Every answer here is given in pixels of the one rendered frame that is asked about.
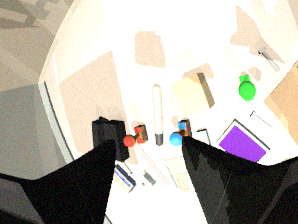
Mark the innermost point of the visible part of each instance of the blue-handled rubber stamp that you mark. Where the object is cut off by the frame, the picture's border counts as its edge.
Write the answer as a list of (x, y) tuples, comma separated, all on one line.
[(184, 129)]

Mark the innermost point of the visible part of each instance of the red-topped rubber stamp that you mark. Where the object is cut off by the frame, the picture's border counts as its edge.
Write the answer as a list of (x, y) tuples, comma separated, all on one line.
[(131, 140)]

